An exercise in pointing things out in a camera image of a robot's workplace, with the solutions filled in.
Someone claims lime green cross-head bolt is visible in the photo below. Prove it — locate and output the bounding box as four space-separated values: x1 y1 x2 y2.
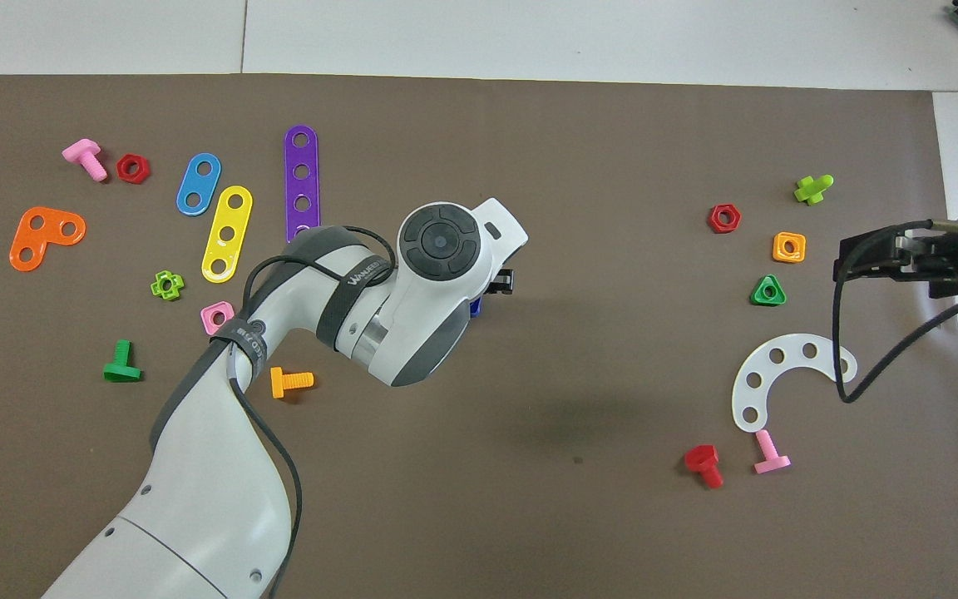
793 174 835 206

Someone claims orange square plastic nut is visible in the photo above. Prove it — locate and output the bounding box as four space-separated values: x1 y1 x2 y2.
772 231 807 264

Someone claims white curved five-hole plate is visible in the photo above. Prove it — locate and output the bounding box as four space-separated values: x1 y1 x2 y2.
731 334 859 434

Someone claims green triangle plastic nut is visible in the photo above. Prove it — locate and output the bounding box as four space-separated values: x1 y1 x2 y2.
750 274 788 307

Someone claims brown table mat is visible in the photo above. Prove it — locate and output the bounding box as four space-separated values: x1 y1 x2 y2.
0 73 958 599

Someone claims purple four-hole plate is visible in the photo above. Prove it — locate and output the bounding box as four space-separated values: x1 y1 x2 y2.
284 125 322 244

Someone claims pink plastic bolt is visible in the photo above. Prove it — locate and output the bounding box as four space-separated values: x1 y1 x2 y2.
62 138 109 183
753 428 793 476

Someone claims orange plastic bolt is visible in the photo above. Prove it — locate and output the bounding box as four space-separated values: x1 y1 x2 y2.
269 367 315 400

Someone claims red plastic bolt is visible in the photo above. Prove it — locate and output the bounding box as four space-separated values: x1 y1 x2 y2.
684 444 725 490

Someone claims yellow three-hole plate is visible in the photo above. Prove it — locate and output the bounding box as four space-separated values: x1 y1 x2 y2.
200 185 254 285

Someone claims pink square plastic nut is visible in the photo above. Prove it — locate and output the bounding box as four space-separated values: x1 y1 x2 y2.
200 300 237 336

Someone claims blue two-hole plate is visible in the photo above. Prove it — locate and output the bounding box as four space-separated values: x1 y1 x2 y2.
175 152 222 217

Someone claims green plastic bolt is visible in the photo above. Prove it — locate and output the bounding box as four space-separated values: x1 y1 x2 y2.
102 339 143 384

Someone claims orange three-hole corner plate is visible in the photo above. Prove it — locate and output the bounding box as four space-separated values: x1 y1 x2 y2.
9 206 87 273

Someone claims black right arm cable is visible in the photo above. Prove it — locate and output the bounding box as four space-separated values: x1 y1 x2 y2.
832 218 958 405

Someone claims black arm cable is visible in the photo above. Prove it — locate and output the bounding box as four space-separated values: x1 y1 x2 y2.
225 225 401 599
832 218 958 405

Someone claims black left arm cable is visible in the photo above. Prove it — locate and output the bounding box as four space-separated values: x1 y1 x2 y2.
225 225 401 599

